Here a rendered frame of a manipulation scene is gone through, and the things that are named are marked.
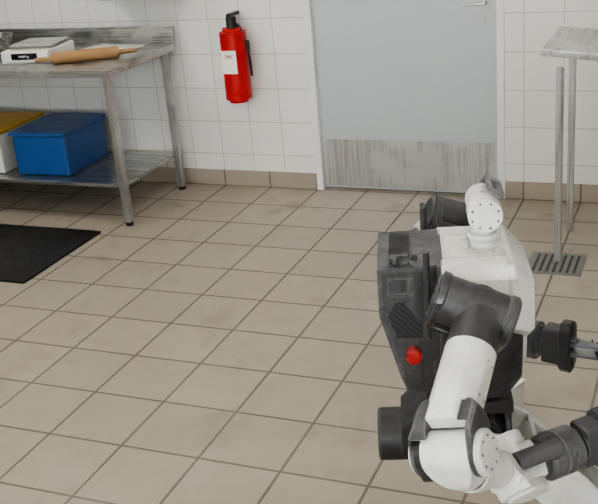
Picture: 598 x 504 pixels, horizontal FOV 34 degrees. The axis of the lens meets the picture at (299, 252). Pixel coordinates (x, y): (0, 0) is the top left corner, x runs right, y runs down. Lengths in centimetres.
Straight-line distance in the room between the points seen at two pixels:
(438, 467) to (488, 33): 392
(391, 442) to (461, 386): 51
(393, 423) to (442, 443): 50
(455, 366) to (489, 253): 34
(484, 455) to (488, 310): 27
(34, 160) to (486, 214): 432
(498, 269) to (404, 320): 21
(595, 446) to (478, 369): 37
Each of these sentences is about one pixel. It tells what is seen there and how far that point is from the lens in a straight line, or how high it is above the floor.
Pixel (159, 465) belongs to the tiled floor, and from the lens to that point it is 341.
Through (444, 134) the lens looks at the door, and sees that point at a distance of 554.
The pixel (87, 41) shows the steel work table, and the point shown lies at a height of 90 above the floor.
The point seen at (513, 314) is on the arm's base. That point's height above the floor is 108.
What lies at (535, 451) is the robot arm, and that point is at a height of 83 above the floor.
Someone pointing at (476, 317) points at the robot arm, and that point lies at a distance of 174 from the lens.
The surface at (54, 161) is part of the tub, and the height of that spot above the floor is 32.
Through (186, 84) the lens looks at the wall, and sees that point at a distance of 602.
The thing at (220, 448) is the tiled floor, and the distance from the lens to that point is 344.
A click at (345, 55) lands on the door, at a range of 560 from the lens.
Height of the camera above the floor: 185
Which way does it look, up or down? 22 degrees down
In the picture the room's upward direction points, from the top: 5 degrees counter-clockwise
